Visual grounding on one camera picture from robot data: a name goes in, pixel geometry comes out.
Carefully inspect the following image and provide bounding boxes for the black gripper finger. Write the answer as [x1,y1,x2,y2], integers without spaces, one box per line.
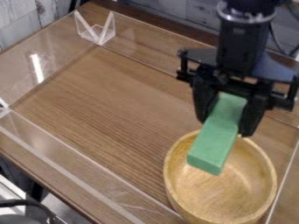
[237,93,269,137]

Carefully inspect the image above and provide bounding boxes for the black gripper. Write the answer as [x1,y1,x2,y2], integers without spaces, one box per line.
[177,2,299,123]

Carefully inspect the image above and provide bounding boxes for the green rectangular block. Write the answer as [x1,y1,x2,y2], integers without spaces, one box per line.
[186,94,246,176]

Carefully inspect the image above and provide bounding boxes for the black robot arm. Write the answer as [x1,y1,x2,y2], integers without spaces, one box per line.
[176,0,299,137]

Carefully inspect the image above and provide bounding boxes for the brown wooden bowl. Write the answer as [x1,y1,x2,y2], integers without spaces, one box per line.
[162,131,277,224]

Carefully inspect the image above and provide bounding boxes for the clear acrylic corner bracket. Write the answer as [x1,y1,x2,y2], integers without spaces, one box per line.
[73,10,116,46]

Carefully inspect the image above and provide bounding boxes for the clear acrylic tray wall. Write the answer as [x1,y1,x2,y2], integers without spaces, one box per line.
[0,3,299,224]

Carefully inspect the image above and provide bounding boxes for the black cable bottom left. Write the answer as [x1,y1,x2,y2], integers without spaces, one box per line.
[0,199,57,224]

